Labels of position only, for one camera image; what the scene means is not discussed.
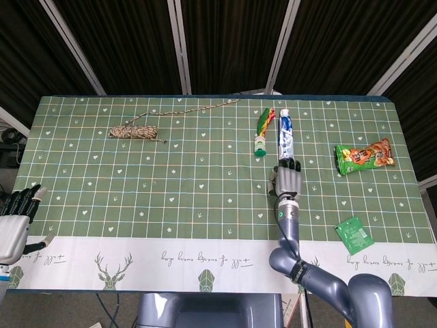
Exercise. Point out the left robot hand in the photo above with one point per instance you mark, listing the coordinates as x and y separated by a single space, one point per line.
12 232

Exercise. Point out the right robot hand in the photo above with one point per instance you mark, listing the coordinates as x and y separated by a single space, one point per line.
289 182

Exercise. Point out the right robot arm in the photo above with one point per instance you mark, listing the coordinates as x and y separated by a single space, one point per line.
290 235

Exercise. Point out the white blue toothpaste tube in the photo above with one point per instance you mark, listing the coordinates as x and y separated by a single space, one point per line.
286 136

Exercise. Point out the green red yellow tube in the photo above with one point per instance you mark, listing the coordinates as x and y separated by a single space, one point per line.
260 145

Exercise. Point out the green orange snack bag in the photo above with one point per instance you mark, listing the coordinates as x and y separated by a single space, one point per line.
365 157

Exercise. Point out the green sachet packet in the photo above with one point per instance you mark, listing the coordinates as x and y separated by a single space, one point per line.
355 235

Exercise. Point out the green grid tablecloth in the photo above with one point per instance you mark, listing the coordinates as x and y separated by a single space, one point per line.
205 191

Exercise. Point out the black electronic device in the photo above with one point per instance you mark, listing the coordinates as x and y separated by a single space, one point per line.
8 136

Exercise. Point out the white labelled box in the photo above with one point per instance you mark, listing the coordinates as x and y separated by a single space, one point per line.
292 305

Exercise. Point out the grey robot torso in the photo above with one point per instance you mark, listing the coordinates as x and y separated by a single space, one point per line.
205 311

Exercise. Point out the white metal floor frame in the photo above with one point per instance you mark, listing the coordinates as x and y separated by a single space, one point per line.
13 121
428 184

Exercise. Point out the white partition frame post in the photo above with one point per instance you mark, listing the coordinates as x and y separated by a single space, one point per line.
180 48
73 48
408 54
281 48

